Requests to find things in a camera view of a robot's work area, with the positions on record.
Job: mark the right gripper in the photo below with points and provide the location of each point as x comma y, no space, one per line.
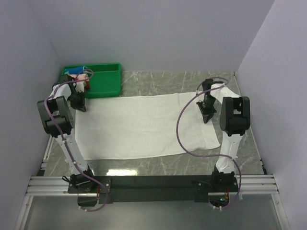
207,115

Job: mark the aluminium rail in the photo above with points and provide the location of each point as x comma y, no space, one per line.
55,186

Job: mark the white towel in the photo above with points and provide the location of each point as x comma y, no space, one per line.
124,128

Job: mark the pink rolled towel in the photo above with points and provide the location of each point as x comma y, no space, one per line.
82,76

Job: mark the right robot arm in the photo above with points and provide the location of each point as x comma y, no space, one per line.
234,122

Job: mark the green plastic tray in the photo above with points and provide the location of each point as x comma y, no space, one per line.
106,81

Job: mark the black base bar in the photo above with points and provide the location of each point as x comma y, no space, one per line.
156,188

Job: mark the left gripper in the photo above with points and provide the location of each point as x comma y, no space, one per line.
80,106

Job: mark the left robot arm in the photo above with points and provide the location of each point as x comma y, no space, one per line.
58,122

